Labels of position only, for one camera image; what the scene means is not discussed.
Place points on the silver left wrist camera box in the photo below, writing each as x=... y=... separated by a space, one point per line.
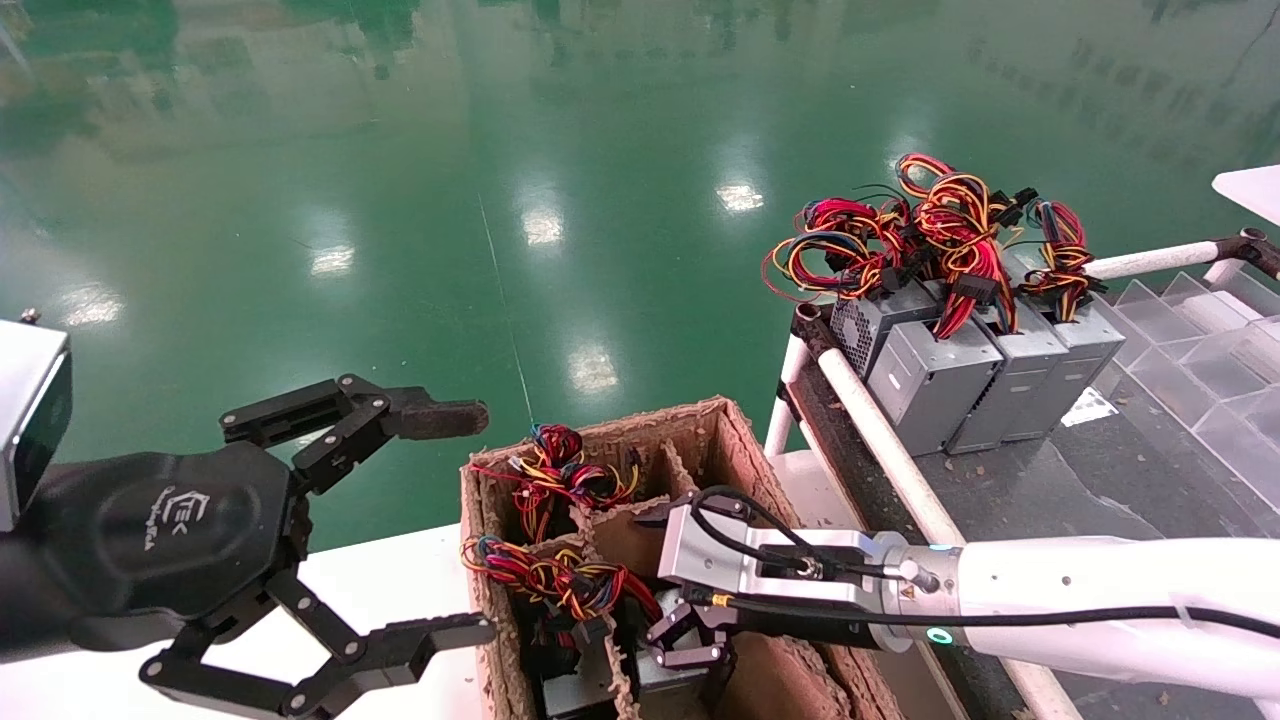
x=30 y=420

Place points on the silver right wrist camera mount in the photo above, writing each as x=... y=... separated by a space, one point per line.
x=720 y=550

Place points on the white table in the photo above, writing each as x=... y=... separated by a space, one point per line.
x=1255 y=195

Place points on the long white rail pipe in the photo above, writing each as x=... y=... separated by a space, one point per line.
x=880 y=430

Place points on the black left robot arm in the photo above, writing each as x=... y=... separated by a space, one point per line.
x=20 y=600

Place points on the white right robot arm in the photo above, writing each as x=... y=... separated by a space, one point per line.
x=1100 y=590

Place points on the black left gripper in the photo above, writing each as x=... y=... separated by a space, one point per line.
x=170 y=540

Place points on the clear acrylic divider tray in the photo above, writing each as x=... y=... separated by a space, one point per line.
x=1180 y=390

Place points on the worn cardboard box with dividers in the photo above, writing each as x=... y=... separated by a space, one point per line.
x=740 y=470

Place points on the white vertical pipe leg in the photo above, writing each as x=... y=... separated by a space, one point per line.
x=785 y=400

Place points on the black pipe connector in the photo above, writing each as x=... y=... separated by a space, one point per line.
x=812 y=325
x=1255 y=250

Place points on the grey power supply mesh face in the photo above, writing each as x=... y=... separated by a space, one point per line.
x=930 y=385

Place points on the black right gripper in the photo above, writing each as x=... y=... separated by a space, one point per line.
x=800 y=625

